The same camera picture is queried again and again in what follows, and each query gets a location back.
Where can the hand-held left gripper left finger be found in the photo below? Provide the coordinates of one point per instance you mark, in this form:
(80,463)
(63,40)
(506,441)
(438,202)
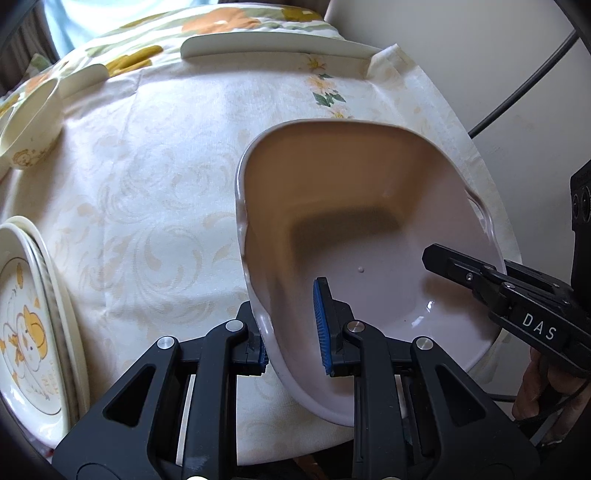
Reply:
(203,360)

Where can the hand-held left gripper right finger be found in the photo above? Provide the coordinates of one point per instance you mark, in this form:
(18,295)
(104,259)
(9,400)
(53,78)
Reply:
(322,323)

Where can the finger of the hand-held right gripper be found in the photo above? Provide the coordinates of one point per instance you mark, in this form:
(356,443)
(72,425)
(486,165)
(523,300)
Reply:
(457,270)

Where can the pink square bowl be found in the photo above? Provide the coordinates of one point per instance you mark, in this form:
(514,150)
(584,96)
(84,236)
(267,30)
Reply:
(369,184)

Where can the person's right hand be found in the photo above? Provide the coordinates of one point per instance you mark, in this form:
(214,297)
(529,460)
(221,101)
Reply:
(531,392)

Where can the grey plate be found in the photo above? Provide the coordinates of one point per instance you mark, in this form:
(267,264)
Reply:
(55,304)

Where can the white patterned tablecloth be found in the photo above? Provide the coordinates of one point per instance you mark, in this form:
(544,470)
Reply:
(161,184)

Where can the white duck print plate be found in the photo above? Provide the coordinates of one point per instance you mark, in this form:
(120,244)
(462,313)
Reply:
(23,323)

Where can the cream bowl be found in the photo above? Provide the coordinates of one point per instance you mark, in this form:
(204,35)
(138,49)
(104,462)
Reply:
(32,134)

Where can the floral striped blanket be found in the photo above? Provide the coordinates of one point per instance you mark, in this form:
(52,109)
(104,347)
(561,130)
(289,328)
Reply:
(231,21)

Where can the light blue cloth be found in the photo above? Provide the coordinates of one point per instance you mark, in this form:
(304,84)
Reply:
(92,18)

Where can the brown curtain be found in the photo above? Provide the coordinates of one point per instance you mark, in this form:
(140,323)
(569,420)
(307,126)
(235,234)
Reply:
(21,37)

